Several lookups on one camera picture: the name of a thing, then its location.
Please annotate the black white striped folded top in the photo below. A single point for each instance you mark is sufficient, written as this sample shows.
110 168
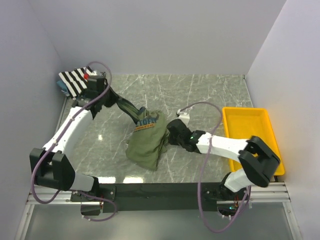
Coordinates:
74 81

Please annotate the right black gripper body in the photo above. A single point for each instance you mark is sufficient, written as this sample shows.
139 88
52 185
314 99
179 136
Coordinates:
176 141

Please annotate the aluminium frame rail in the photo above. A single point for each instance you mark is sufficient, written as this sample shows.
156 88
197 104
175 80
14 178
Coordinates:
276 192

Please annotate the olive green tank top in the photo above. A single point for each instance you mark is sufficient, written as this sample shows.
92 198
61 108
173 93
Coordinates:
150 136

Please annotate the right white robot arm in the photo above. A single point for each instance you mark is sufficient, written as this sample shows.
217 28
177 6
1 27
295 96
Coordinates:
258 161

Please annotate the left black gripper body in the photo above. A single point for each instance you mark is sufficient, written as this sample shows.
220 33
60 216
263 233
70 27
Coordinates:
109 99

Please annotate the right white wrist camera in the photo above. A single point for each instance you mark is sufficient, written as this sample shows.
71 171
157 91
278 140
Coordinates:
183 116

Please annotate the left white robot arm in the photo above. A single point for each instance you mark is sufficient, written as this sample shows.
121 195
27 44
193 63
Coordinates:
50 165

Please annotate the teal folded top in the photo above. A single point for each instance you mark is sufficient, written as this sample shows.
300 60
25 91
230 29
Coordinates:
62 86

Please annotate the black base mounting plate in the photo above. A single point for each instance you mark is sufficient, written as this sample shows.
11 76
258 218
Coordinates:
167 196

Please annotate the yellow plastic tray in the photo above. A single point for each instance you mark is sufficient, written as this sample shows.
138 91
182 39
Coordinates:
244 122

